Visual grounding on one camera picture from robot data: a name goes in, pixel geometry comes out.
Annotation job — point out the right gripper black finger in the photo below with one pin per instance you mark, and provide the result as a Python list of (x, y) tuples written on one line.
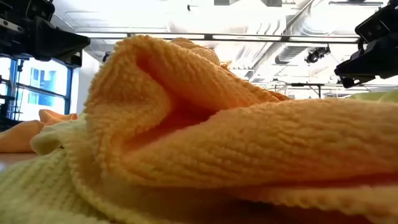
[(349, 82), (373, 65)]

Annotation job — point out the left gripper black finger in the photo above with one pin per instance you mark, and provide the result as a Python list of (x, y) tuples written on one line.
[(59, 40)]

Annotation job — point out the orange microfiber towel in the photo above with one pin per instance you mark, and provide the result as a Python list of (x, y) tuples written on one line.
[(15, 137), (248, 140)]

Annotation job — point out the pale yellow microfiber towel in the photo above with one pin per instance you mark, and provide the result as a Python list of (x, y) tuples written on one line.
[(28, 193)]

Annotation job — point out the black ceiling spotlight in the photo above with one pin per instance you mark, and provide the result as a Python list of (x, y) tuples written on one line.
[(315, 55)]

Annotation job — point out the dark shelf rack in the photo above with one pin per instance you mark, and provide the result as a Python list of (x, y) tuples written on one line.
[(4, 112)]

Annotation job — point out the blue window frame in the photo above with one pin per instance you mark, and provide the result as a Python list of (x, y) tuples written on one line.
[(67, 90)]

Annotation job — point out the silver ventilation duct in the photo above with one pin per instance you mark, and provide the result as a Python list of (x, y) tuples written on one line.
[(292, 53)]

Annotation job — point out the black overhead frame bar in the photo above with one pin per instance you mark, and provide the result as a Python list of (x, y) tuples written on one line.
[(248, 38)]

